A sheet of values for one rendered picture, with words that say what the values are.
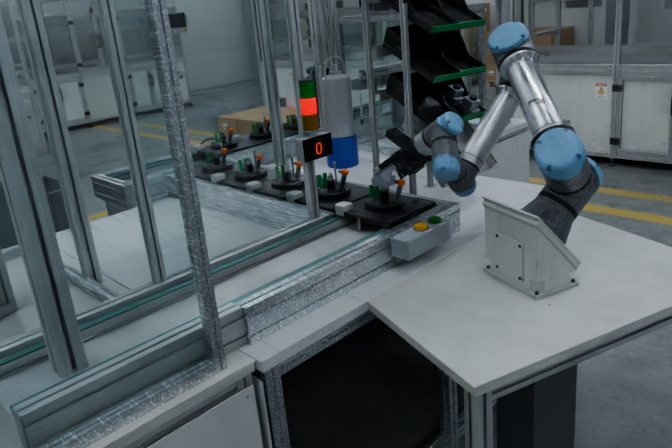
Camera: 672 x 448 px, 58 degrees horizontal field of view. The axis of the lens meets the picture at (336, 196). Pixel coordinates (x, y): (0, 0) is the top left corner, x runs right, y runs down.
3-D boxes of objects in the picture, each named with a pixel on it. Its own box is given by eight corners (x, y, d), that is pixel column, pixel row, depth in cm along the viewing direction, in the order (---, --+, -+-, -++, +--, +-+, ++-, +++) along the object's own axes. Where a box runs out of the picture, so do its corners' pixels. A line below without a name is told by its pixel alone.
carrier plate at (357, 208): (436, 206, 205) (435, 200, 204) (389, 229, 189) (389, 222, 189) (382, 195, 222) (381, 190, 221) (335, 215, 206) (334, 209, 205)
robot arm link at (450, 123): (446, 129, 171) (444, 104, 175) (421, 147, 179) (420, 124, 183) (467, 137, 174) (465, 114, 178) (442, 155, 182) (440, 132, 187)
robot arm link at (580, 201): (582, 223, 166) (610, 184, 167) (573, 201, 156) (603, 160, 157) (544, 204, 174) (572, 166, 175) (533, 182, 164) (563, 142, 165)
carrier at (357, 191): (378, 195, 223) (376, 161, 219) (332, 214, 207) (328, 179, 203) (332, 185, 239) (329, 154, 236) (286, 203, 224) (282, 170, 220)
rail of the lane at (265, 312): (460, 230, 207) (459, 200, 203) (251, 345, 149) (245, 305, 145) (446, 227, 211) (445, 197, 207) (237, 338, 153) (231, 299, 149)
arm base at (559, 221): (571, 256, 162) (593, 227, 163) (543, 225, 155) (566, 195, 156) (531, 239, 175) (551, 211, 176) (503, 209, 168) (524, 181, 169)
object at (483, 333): (748, 283, 162) (749, 273, 161) (474, 399, 126) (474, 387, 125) (552, 213, 222) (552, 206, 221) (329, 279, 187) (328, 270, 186)
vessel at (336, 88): (360, 133, 298) (354, 54, 286) (340, 139, 289) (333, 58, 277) (340, 131, 308) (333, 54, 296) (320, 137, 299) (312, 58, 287)
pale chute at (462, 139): (491, 169, 228) (497, 162, 225) (466, 177, 221) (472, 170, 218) (451, 111, 238) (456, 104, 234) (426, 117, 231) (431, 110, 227)
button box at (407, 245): (451, 238, 191) (450, 219, 189) (409, 261, 177) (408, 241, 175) (433, 233, 196) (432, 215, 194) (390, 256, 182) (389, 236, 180)
